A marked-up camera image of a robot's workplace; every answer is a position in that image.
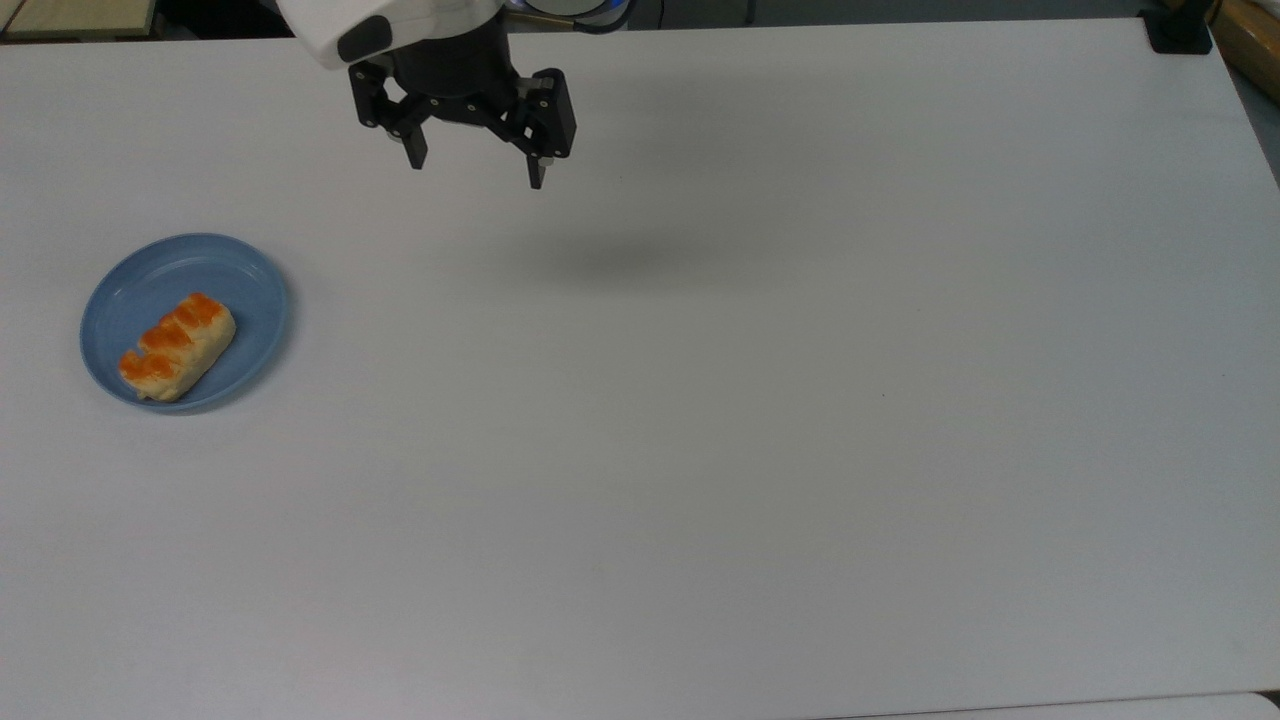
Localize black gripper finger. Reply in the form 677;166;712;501
478;67;579;191
346;60;431;172

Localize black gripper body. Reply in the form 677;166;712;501
378;28;523;127

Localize orange glazed bread loaf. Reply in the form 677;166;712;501
117;291;239;404

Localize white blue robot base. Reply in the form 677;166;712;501
500;0;632;33

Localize blue round plate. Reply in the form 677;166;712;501
79;233;292;414

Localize wooden board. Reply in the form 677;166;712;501
0;0;160;42

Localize black table clamp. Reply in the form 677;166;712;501
1139;0;1214;56

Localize brown wooden furniture edge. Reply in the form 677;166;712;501
1210;0;1280;103

